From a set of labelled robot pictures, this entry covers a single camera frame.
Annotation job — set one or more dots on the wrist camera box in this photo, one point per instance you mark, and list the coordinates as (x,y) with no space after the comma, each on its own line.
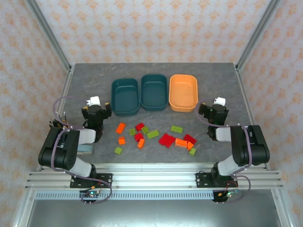
(95,101)
(220,101)

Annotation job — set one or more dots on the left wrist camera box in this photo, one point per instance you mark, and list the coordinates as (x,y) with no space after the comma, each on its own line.
(95,101)

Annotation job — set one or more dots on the green long lego brick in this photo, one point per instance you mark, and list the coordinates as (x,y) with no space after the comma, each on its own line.
(152,134)
(176,129)

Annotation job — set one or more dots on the aluminium side rail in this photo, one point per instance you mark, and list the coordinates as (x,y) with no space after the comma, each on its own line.
(245,94)
(65,89)

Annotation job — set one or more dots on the teal plastic container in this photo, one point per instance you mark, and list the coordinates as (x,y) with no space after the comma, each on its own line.
(154,92)
(125,97)

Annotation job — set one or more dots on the aluminium frame post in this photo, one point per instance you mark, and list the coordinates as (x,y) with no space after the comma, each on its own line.
(48,30)
(259,30)

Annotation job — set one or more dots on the aluminium base beam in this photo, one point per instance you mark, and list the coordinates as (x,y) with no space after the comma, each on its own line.
(154,177)

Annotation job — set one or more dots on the green small lego brick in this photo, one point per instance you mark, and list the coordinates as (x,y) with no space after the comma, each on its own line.
(145,129)
(118,150)
(132,131)
(192,151)

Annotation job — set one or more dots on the orange long lego brick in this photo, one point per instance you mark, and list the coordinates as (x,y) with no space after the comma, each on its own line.
(181,142)
(120,128)

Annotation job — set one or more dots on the red small lego brick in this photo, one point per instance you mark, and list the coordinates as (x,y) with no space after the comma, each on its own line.
(139,136)
(139,127)

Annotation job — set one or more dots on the thin black brush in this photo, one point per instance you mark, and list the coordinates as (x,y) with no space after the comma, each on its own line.
(58,116)
(64,117)

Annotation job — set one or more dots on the small circuit board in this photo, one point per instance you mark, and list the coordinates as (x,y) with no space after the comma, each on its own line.
(228,194)
(91,194)

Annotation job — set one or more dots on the orange plastic container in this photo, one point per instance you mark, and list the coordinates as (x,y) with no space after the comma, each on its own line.
(183,92)

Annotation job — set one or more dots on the light blue sponge block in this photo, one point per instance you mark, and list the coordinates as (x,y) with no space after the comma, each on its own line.
(85,149)

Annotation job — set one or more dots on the grey metal panel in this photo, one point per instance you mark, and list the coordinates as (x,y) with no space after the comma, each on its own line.
(154,212)

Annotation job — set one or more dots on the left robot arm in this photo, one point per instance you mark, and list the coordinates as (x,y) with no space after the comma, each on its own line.
(59,151)

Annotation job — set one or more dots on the orange small lego brick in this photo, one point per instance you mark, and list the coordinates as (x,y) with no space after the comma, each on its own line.
(122,140)
(190,145)
(141,143)

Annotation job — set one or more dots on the orange tool cup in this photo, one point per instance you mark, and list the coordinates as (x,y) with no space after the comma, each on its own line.
(65,122)

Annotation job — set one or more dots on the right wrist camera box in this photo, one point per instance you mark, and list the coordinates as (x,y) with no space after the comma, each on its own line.
(220,101)

